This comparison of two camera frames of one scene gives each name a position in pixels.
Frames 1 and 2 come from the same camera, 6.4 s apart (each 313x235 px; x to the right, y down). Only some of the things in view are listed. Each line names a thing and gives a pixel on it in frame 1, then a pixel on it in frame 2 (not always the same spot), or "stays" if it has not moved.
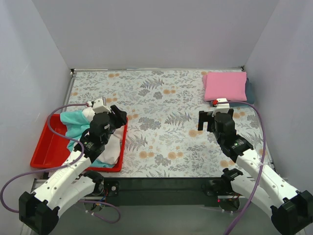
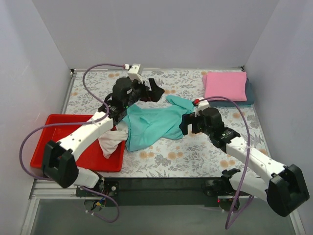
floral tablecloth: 163,107 stays
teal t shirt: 77,123 -> 145,126
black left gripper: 117,117 -> 144,90
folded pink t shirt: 232,85 stays
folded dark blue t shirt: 250,96 stays
